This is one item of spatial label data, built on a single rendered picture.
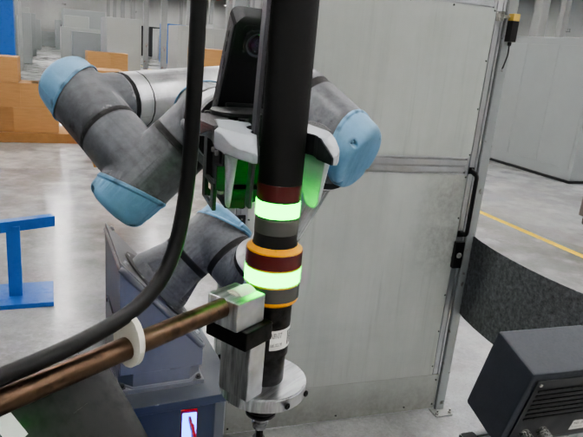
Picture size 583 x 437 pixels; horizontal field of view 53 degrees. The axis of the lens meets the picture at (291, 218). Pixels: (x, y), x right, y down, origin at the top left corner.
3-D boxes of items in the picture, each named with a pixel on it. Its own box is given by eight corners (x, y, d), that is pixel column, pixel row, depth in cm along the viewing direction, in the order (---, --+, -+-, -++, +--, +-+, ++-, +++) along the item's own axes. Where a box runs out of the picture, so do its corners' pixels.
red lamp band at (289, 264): (278, 277, 42) (278, 261, 41) (232, 260, 44) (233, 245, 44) (312, 263, 45) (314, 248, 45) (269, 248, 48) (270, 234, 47)
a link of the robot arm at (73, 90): (296, 36, 103) (42, 37, 66) (338, 74, 100) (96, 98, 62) (268, 88, 110) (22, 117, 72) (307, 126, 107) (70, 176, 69)
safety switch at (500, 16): (492, 68, 245) (502, 10, 238) (486, 68, 249) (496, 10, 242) (510, 70, 248) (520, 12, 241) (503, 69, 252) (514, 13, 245)
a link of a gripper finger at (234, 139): (254, 228, 39) (250, 193, 48) (261, 140, 37) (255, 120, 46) (207, 225, 38) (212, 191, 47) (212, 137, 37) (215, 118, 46)
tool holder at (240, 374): (251, 440, 42) (261, 315, 39) (183, 399, 46) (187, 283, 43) (322, 388, 49) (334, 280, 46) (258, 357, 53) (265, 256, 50)
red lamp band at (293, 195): (282, 205, 41) (284, 189, 41) (246, 195, 43) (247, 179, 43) (310, 198, 44) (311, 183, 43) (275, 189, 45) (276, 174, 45)
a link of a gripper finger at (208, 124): (258, 153, 42) (253, 134, 50) (259, 129, 42) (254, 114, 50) (193, 149, 42) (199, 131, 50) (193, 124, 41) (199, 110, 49)
